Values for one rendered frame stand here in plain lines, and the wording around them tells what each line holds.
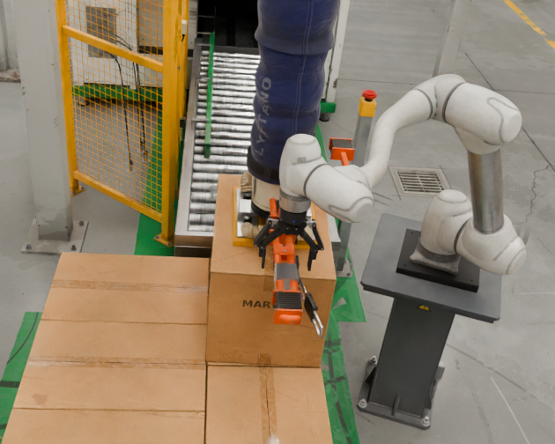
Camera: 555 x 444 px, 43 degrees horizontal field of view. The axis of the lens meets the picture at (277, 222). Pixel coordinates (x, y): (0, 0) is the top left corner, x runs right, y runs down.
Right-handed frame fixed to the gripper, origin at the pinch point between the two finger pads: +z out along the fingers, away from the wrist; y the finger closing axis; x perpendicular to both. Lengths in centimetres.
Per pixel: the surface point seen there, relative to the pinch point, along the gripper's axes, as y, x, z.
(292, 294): -0.5, 16.2, -2.2
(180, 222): 36, -86, 48
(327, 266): -15.7, -16.6, 13.2
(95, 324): 62, -27, 53
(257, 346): 4.4, -10.5, 44.4
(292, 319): -0.2, 24.1, -0.5
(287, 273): 0.1, 6.2, -1.4
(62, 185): 99, -145, 71
